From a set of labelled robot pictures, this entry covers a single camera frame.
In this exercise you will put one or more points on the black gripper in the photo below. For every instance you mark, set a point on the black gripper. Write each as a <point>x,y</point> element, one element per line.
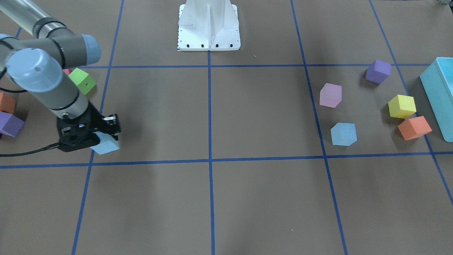
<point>95,119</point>

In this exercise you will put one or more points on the light blue foam block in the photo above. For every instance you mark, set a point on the light blue foam block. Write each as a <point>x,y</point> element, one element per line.
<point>343,134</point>
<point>107,144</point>

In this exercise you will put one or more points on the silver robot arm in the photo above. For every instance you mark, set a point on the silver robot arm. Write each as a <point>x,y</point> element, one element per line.
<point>37,66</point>

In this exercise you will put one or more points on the green foam block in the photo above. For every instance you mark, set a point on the green foam block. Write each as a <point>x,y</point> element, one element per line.
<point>84,81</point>

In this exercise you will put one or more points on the magenta pink foam block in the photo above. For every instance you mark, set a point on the magenta pink foam block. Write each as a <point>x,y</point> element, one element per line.
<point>68,71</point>

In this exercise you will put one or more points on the purple foam block near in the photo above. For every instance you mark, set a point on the purple foam block near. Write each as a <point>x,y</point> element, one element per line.
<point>10,124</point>

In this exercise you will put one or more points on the purple foam block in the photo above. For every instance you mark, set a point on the purple foam block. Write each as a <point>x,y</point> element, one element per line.
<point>10,124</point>
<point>378,71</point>

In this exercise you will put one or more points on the orange foam block near tray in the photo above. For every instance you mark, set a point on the orange foam block near tray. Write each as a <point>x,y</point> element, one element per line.
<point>7,103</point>

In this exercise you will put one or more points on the pink lilac foam block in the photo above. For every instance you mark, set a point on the pink lilac foam block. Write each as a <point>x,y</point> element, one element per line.
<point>330,95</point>

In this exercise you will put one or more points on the purple foam block far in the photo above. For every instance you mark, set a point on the purple foam block far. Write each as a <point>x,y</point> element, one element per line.
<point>378,71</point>

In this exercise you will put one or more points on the yellow foam block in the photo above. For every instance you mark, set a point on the yellow foam block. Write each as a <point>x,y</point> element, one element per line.
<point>401,106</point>

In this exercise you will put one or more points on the orange foam block far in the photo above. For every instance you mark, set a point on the orange foam block far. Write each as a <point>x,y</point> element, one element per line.
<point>414,128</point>

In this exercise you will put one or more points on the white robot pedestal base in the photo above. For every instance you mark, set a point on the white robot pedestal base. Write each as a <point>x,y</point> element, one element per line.
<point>208,25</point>

